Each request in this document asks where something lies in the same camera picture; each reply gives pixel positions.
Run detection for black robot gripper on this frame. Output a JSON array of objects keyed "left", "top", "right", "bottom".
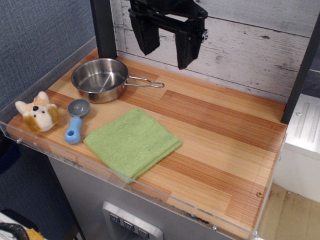
[{"left": 129, "top": 0, "right": 208, "bottom": 70}]

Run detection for green towel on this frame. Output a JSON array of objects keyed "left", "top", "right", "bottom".
[{"left": 83, "top": 108, "right": 182, "bottom": 184}]

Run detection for blue grey toy spoon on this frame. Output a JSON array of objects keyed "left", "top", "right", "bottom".
[{"left": 64, "top": 99, "right": 91, "bottom": 145}]

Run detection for stainless steel pan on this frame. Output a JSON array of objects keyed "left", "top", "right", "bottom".
[{"left": 71, "top": 58, "right": 165, "bottom": 104}]

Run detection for plush dog head toy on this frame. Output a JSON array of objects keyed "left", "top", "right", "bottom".
[{"left": 15, "top": 91, "right": 60, "bottom": 133}]

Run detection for clear acrylic table guard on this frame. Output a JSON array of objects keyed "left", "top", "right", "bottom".
[{"left": 0, "top": 41, "right": 287, "bottom": 240}]

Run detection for grey cabinet with buttons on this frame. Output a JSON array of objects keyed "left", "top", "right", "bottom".
[{"left": 49, "top": 157, "right": 253, "bottom": 240}]

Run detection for white side cabinet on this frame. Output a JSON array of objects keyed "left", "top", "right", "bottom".
[{"left": 273, "top": 94, "right": 320, "bottom": 202}]

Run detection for yellow object at corner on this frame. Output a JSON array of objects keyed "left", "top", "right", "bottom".
[{"left": 25, "top": 228, "right": 45, "bottom": 240}]

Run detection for dark vertical frame post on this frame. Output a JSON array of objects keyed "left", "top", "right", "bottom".
[{"left": 90, "top": 0, "right": 118, "bottom": 59}]

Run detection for dark right frame post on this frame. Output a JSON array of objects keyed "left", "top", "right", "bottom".
[{"left": 279, "top": 0, "right": 320, "bottom": 125}]

